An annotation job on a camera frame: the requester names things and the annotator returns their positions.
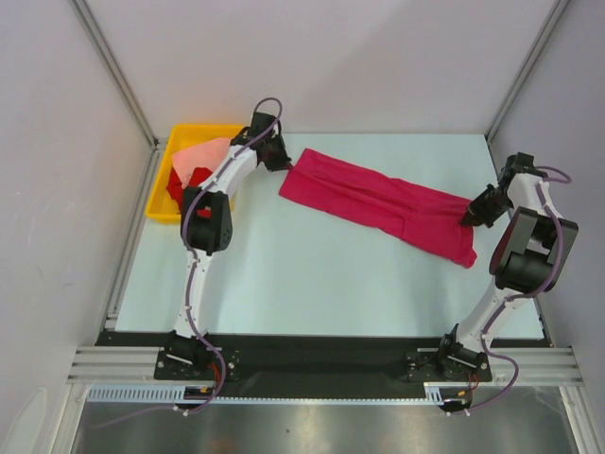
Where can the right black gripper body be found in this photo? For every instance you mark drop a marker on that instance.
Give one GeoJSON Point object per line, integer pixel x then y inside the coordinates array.
{"type": "Point", "coordinates": [489, 205]}

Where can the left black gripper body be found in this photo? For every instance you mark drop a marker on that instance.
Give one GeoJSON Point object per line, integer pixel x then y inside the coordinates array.
{"type": "Point", "coordinates": [277, 157]}

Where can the magenta t shirt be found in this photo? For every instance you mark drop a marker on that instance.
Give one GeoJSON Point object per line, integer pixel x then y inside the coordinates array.
{"type": "Point", "coordinates": [425, 218]}

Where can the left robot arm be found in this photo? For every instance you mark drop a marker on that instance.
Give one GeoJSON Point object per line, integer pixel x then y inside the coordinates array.
{"type": "Point", "coordinates": [207, 226]}

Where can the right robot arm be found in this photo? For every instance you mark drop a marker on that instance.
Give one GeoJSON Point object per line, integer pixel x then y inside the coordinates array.
{"type": "Point", "coordinates": [526, 262]}

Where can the light pink t shirt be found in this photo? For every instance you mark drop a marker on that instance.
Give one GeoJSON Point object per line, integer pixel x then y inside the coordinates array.
{"type": "Point", "coordinates": [208, 155]}

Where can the red t shirt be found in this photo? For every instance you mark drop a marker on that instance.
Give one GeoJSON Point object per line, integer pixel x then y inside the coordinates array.
{"type": "Point", "coordinates": [175, 186]}

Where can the yellow plastic bin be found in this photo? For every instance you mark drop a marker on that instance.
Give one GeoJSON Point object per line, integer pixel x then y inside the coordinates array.
{"type": "Point", "coordinates": [160, 206]}

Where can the white slotted cable duct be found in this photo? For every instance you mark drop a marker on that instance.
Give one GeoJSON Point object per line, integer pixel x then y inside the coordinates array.
{"type": "Point", "coordinates": [183, 395]}

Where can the right aluminium frame post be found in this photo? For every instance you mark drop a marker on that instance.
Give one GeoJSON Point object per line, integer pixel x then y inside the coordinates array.
{"type": "Point", "coordinates": [530, 62]}

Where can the aluminium frame post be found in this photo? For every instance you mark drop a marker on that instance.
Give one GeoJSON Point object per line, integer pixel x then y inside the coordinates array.
{"type": "Point", "coordinates": [530, 62]}
{"type": "Point", "coordinates": [103, 49]}

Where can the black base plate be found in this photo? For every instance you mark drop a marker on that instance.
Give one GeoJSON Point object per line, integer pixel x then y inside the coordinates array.
{"type": "Point", "coordinates": [251, 362]}

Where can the left aluminium frame post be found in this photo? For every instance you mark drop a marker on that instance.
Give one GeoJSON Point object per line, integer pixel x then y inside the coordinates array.
{"type": "Point", "coordinates": [103, 49]}

